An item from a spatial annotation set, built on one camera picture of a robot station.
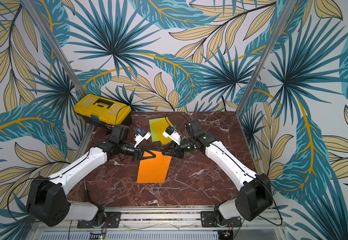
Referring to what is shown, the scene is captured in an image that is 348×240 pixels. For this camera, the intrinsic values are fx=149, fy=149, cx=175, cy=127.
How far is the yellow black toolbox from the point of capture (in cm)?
97

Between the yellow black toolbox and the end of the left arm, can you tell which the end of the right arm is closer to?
the end of the left arm

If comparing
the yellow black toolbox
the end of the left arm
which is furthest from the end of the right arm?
the yellow black toolbox

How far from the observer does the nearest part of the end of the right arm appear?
569mm

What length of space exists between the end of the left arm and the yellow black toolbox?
32 cm

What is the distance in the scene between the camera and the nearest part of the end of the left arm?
23.9 inches

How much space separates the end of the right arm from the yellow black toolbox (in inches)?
17.6
